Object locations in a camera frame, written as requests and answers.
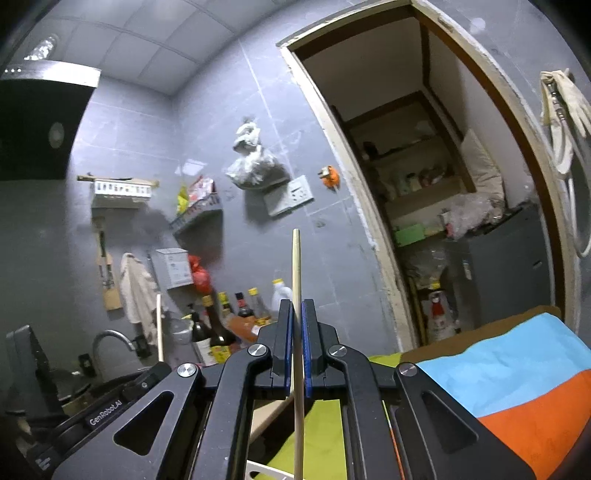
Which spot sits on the black range hood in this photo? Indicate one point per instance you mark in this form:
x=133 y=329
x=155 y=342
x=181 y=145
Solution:
x=32 y=124

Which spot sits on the white red printed bag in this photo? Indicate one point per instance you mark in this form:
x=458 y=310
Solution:
x=442 y=316

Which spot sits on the metal faucet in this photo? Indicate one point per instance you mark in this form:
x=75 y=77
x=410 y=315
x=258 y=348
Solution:
x=111 y=334

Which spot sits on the yellow green packet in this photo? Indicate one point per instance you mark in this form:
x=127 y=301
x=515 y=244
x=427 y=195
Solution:
x=183 y=201

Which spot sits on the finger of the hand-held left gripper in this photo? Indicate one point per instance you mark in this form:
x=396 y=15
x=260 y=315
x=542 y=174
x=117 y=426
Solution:
x=154 y=374

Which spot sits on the crumpled clear plastic bag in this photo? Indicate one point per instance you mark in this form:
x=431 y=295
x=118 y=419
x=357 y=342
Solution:
x=471 y=214

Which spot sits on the orange brown pouch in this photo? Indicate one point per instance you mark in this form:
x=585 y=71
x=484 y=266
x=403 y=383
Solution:
x=244 y=328

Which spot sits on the red packet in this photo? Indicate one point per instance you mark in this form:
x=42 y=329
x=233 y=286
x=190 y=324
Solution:
x=202 y=188

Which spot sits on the round ceiling light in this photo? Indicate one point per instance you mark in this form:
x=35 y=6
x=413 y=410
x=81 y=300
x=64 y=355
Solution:
x=42 y=47

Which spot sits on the wooden door frame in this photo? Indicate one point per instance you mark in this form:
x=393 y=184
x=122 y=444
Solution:
x=364 y=207

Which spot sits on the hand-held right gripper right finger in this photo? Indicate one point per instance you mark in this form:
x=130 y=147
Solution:
x=306 y=350

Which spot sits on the wooden storage shelf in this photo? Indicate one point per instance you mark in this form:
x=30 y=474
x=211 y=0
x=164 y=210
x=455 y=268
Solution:
x=415 y=175

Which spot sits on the black flat panel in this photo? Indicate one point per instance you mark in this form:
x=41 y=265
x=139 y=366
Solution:
x=30 y=369

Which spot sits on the white square wall caddy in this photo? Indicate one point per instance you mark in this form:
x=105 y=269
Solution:
x=174 y=270

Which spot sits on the colourful striped cloth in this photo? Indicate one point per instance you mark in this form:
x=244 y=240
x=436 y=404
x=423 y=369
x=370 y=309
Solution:
x=508 y=369

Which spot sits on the dark bottle yellow cap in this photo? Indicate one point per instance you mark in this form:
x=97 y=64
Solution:
x=225 y=304

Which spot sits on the clear bottle yellow cap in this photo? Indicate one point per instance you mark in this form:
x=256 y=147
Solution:
x=257 y=304

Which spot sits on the grey cabinet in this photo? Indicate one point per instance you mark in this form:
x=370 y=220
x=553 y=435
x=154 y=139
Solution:
x=503 y=272

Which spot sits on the red plastic bag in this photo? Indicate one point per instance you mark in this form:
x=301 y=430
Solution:
x=199 y=277

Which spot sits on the wooden knife holder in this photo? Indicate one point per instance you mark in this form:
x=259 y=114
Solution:
x=110 y=277

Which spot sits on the hanging clear plastic bag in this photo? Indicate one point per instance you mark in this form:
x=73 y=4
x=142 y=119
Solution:
x=256 y=166

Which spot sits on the cream rubber glove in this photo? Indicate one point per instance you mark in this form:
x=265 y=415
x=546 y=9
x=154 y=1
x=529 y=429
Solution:
x=577 y=106
x=547 y=99

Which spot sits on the dark bottle white label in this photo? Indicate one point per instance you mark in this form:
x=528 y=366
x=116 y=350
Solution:
x=199 y=332

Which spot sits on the white wall rack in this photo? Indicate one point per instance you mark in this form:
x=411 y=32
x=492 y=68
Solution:
x=122 y=189

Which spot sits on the green box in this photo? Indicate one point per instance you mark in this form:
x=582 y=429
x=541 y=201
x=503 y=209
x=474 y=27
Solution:
x=408 y=235

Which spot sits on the white plastic utensil basket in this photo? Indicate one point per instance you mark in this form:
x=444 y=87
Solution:
x=270 y=470

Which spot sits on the cream pillow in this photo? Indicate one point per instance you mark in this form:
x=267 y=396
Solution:
x=482 y=166

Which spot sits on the grey wall shelf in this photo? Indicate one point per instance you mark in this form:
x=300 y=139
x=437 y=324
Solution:
x=198 y=214

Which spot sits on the white hanging towel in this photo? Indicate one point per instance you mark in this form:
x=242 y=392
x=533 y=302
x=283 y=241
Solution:
x=138 y=295

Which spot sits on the soy sauce bottle yellow label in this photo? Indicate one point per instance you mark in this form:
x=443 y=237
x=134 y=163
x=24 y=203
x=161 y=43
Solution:
x=221 y=341

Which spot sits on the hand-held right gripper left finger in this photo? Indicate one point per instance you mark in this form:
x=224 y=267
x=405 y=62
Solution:
x=288 y=350

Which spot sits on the dark bottle red cap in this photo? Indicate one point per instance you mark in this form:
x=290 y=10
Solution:
x=244 y=305

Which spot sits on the orange wall plug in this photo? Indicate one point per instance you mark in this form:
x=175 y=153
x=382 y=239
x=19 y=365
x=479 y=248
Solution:
x=330 y=177

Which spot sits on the white wall switch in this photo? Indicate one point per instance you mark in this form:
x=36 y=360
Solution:
x=278 y=203

